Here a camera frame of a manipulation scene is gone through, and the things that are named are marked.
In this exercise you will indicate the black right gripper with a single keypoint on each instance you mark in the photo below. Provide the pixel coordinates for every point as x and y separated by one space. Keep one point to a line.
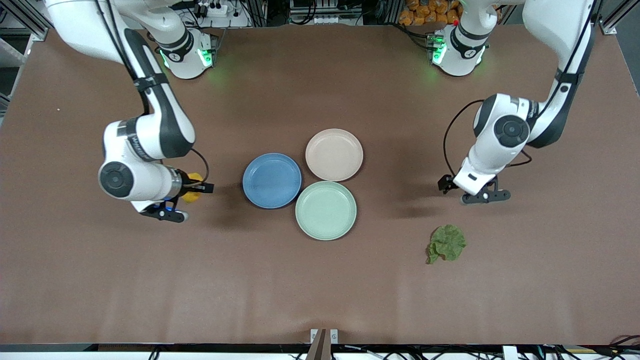
185 181

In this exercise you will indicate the yellow lemon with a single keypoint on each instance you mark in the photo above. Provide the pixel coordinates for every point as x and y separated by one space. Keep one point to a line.
192 198

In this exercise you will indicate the green lettuce leaf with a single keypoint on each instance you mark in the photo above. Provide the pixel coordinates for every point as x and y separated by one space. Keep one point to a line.
447 244

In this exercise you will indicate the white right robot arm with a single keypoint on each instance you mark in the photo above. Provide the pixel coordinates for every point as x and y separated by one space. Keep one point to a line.
145 140

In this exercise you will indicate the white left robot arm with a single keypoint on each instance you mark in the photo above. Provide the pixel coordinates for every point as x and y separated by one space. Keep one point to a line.
495 145

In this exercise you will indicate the blue plate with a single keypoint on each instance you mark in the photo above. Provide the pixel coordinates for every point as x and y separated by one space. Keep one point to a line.
272 181

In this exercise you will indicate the beige plate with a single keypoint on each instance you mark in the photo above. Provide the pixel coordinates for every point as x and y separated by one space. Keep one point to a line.
334 155

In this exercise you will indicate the pale green plate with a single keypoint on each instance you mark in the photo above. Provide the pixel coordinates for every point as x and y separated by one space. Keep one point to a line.
326 210

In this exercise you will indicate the bag of orange snacks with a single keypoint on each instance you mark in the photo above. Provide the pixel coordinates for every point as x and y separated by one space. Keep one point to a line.
425 12

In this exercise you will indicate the white power strip with plugs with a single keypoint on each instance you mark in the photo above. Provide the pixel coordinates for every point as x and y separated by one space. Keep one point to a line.
220 11

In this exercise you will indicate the small white box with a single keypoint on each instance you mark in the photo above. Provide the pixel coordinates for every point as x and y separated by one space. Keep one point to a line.
510 352

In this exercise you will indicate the small white socket strip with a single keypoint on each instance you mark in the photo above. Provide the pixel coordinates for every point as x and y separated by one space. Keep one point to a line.
326 19

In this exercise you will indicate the metal bracket at table edge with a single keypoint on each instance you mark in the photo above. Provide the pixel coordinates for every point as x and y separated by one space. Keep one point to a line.
320 345

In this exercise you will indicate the aluminium frame profile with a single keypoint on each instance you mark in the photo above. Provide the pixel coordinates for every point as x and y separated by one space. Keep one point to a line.
612 22
25 22

